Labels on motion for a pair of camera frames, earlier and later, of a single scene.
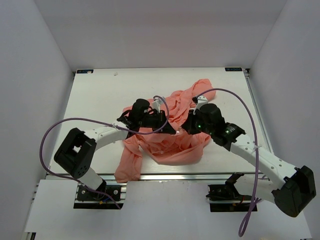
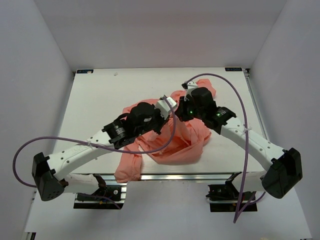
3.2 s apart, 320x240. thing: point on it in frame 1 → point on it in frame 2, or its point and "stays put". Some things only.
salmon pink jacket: (176, 148) stays put
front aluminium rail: (166, 177) stays put
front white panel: (160, 207) stays put
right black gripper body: (197, 124) → (188, 110)
